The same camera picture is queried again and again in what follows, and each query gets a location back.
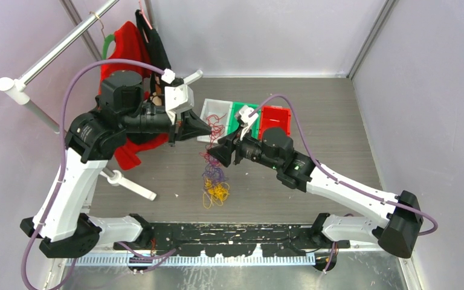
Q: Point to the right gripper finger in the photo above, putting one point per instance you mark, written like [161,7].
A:
[224,155]
[228,140]

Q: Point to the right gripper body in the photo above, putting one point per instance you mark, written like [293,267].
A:
[248,148]

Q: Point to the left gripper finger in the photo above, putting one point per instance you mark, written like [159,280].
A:
[192,123]
[188,133]

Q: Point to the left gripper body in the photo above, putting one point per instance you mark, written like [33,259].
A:
[161,124]

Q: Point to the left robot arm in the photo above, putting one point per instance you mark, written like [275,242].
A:
[64,230]

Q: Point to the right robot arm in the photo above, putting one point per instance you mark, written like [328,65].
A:
[393,221]

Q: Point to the green plastic bin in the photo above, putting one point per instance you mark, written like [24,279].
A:
[234,124]

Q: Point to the white plastic bin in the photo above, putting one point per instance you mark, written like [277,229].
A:
[216,113]

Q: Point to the red plastic bin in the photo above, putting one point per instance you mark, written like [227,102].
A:
[275,116]

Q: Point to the black shirt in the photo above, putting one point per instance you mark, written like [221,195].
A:
[155,55]

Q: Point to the red shirt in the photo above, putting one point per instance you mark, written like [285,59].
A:
[129,45]

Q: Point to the green hanger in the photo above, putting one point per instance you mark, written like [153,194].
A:
[106,44]

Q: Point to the white clothes rack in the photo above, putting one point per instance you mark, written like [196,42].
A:
[29,160]

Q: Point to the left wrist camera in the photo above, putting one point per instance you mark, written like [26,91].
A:
[177,99]

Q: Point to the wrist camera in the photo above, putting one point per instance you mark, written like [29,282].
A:
[177,99]
[246,117]

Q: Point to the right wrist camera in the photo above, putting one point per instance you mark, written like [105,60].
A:
[246,117]

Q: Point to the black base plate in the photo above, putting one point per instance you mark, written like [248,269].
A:
[232,240]

